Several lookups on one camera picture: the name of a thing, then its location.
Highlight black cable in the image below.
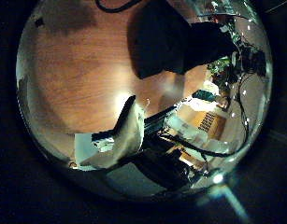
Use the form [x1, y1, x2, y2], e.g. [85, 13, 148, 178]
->
[94, 0, 143, 14]
[160, 73, 251, 159]

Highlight black piece of clothing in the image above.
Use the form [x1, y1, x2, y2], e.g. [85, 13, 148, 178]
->
[129, 0, 241, 80]

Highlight green leafy plants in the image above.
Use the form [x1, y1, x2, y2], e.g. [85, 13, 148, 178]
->
[208, 56, 232, 77]

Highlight wooden bench with grille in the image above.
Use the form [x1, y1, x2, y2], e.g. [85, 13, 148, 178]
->
[194, 110, 227, 140]

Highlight green object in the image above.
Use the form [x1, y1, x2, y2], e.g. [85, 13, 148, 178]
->
[192, 80, 234, 111]

